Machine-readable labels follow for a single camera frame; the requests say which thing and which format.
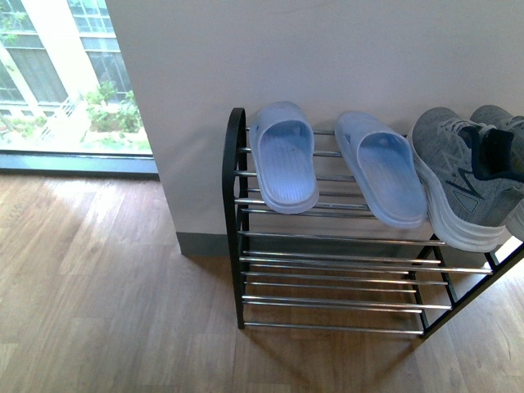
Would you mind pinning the light blue slide sandal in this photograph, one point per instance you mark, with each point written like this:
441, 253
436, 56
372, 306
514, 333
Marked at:
282, 146
381, 161

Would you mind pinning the grey knit sneaker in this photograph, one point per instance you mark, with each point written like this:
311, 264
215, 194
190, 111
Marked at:
465, 168
503, 120

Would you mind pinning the black metal shoe rack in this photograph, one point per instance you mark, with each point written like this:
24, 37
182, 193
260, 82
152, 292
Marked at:
335, 267

